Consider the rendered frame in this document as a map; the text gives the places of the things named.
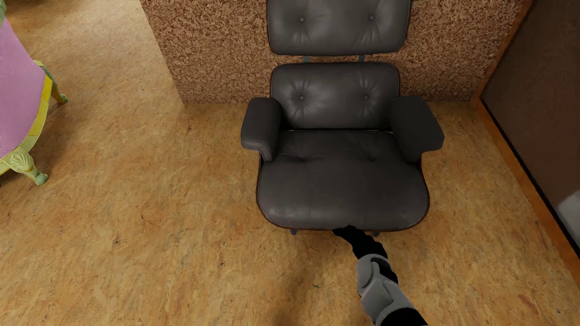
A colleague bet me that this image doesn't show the pink upholstered yellow-framed chair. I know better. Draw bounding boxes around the pink upholstered yellow-framed chair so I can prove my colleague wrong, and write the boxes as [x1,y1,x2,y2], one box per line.
[0,4,69,186]

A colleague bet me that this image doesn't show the orange wooden baseboard trim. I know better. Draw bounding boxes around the orange wooden baseboard trim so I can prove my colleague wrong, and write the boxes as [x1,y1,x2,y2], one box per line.
[470,0,580,289]

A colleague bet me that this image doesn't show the dark grey leather armchair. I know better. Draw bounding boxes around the dark grey leather armchair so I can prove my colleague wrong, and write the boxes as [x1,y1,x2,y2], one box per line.
[240,0,445,237]

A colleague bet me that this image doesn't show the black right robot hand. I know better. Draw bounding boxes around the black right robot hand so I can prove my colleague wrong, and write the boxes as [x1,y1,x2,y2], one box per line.
[332,225,388,263]

